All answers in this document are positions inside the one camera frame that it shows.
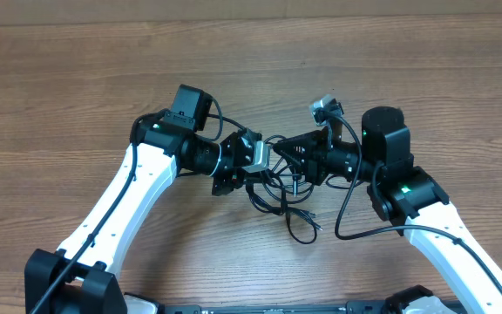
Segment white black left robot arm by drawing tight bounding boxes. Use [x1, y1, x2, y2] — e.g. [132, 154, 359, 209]
[24, 85, 269, 313]

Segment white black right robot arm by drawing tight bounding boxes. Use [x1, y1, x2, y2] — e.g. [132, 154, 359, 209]
[273, 106, 502, 313]

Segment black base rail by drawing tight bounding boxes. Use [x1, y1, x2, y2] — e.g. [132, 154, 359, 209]
[119, 285, 468, 314]

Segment black USB cable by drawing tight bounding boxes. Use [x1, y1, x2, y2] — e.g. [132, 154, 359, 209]
[244, 133, 324, 245]

